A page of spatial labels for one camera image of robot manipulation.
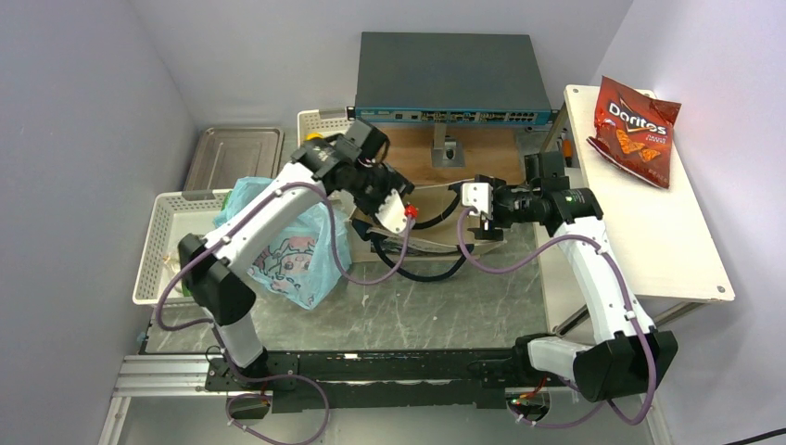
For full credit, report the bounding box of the beige canvas tote bag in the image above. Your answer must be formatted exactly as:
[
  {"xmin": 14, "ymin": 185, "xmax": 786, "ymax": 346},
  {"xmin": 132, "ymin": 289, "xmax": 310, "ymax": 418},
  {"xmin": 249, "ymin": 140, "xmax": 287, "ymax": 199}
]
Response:
[{"xmin": 347, "ymin": 178, "xmax": 511, "ymax": 284}]

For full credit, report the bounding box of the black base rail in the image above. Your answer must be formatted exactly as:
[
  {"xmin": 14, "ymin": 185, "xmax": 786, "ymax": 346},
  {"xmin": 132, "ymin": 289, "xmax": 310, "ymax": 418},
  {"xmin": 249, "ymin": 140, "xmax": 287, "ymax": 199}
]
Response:
[{"xmin": 205, "ymin": 349, "xmax": 571, "ymax": 413}]

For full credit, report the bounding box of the white perforated basket rear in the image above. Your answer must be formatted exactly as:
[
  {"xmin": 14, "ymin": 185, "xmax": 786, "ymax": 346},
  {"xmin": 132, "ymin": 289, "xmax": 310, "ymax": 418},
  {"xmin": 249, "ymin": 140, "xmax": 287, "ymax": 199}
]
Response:
[{"xmin": 297, "ymin": 108, "xmax": 354, "ymax": 145}]

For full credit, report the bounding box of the metal monitor stand base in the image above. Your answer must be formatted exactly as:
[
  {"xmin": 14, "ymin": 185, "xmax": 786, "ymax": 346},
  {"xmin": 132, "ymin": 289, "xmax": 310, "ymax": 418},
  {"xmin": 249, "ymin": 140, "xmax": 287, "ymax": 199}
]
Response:
[{"xmin": 430, "ymin": 123, "xmax": 465, "ymax": 168}]

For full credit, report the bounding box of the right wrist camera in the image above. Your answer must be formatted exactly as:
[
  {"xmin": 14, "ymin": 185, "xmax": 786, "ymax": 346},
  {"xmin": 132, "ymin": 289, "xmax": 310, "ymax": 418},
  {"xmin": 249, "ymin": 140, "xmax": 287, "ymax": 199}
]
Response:
[{"xmin": 460, "ymin": 182, "xmax": 493, "ymax": 219}]

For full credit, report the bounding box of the white shelf table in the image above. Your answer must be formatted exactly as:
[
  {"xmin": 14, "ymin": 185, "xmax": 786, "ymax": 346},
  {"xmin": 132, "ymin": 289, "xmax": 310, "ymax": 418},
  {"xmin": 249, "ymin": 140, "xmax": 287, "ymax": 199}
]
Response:
[{"xmin": 562, "ymin": 84, "xmax": 736, "ymax": 327}]

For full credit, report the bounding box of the white perforated basket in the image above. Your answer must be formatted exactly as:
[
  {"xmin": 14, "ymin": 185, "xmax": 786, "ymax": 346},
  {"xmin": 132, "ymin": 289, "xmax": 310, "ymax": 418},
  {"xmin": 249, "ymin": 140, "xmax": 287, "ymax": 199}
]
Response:
[
  {"xmin": 297, "ymin": 108, "xmax": 354, "ymax": 145},
  {"xmin": 132, "ymin": 189, "xmax": 230, "ymax": 306}
]

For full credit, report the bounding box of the light blue plastic grocery bag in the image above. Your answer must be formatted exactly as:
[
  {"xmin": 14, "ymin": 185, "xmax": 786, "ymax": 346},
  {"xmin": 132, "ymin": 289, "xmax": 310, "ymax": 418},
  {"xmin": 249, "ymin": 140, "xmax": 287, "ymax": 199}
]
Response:
[{"xmin": 213, "ymin": 176, "xmax": 352, "ymax": 310}]

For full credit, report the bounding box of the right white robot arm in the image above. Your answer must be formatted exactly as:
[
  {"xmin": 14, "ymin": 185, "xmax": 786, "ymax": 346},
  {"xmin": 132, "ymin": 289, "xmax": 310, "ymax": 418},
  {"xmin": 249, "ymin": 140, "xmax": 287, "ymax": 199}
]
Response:
[{"xmin": 460, "ymin": 152, "xmax": 678, "ymax": 401}]

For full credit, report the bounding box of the white perforated basket left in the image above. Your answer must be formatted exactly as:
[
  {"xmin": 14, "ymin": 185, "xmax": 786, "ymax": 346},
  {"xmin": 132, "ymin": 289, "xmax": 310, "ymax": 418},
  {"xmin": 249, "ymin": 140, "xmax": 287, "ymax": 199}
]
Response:
[{"xmin": 132, "ymin": 189, "xmax": 230, "ymax": 306}]

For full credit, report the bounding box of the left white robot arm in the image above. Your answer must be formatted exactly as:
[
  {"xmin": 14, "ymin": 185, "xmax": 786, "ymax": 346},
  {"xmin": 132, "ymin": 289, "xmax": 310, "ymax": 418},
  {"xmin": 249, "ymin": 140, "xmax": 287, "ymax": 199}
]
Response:
[{"xmin": 172, "ymin": 119, "xmax": 415, "ymax": 389}]

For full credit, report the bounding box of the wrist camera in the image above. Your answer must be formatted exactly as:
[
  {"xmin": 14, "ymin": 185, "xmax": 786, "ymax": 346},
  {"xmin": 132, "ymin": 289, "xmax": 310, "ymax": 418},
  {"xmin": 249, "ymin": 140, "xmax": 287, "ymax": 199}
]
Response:
[
  {"xmin": 374, "ymin": 189, "xmax": 417, "ymax": 235},
  {"xmin": 460, "ymin": 182, "xmax": 493, "ymax": 219}
]

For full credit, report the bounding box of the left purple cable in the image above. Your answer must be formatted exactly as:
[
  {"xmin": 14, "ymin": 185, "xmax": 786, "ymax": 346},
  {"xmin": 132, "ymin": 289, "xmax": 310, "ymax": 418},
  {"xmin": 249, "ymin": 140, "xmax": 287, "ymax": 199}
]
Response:
[{"xmin": 153, "ymin": 181, "xmax": 419, "ymax": 445}]

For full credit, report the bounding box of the wooden board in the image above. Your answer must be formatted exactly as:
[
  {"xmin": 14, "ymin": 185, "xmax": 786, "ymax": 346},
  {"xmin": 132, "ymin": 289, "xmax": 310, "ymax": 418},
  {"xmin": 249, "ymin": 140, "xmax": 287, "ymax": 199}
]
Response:
[{"xmin": 381, "ymin": 125, "xmax": 525, "ymax": 185}]

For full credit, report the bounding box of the network switch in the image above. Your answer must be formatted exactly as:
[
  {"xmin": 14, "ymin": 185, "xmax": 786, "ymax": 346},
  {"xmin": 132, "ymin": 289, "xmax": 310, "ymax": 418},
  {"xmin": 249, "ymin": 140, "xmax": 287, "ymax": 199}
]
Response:
[{"xmin": 354, "ymin": 32, "xmax": 552, "ymax": 126}]

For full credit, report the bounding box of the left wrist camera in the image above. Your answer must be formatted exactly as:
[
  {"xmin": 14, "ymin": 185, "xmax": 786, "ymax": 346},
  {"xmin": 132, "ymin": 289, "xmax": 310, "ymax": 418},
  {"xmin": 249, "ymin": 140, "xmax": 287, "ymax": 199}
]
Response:
[{"xmin": 374, "ymin": 189, "xmax": 417, "ymax": 235}]

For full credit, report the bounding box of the metal tray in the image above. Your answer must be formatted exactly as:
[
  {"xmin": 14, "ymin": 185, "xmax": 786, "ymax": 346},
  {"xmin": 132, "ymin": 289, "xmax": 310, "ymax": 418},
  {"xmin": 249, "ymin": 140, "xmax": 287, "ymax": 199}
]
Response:
[{"xmin": 184, "ymin": 127, "xmax": 285, "ymax": 191}]

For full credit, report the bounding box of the red Doritos chip bag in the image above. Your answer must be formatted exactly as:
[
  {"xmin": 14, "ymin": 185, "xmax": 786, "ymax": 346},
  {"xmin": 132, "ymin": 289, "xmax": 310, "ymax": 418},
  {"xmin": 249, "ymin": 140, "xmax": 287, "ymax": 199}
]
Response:
[{"xmin": 588, "ymin": 77, "xmax": 681, "ymax": 189}]

